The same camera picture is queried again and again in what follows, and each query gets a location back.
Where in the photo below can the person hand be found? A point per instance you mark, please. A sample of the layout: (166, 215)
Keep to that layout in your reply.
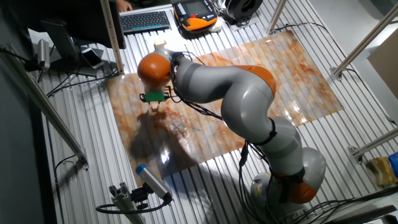
(124, 5)

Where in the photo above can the small wooden block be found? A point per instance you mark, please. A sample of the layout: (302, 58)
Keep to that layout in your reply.
(155, 108)

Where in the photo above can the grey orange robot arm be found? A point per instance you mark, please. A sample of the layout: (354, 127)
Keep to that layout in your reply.
(248, 99)

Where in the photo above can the large wooden block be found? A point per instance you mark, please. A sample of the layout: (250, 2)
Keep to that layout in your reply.
(160, 43)

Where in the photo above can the black keyboard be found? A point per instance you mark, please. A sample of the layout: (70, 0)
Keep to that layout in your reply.
(144, 21)

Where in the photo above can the black computer monitor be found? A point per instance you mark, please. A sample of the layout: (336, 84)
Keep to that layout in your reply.
(77, 21)

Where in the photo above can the white smartphone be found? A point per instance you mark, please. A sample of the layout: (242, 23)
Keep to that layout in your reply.
(92, 58)

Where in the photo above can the white paper sheets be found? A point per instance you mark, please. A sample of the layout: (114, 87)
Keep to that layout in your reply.
(177, 42)

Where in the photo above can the orange black teach pendant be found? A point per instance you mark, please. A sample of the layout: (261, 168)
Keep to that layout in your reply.
(194, 15)

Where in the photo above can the white computer mouse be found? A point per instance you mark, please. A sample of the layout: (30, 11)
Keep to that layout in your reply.
(215, 26)

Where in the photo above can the orange marble pattern mat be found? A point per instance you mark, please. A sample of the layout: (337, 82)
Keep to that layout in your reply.
(295, 68)

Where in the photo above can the brown cardboard panel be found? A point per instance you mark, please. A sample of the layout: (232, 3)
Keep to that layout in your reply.
(387, 62)

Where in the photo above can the yellow bag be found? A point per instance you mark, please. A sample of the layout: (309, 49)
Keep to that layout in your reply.
(384, 171)

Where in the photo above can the blue bag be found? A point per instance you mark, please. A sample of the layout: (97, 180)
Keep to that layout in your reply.
(394, 163)

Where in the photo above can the tan upright frame post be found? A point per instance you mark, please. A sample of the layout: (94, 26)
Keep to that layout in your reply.
(112, 34)

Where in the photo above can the silver cylinder camera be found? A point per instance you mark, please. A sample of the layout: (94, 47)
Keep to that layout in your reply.
(43, 53)

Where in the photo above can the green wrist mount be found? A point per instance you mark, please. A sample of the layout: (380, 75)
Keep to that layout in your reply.
(155, 97)

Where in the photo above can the long aluminium frame beam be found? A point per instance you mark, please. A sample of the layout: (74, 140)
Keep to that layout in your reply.
(46, 109)

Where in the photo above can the aluminium frame post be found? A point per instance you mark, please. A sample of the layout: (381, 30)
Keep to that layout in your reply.
(276, 15)
(367, 40)

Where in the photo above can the silver camera with blue end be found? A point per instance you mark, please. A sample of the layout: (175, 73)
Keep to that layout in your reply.
(154, 182)

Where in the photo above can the black camera bracket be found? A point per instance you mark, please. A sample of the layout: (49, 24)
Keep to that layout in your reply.
(140, 196)

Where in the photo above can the aluminium profile camera stand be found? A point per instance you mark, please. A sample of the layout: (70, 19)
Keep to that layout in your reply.
(126, 205)

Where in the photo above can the short aluminium frame beam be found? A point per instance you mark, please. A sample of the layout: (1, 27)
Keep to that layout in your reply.
(376, 143)

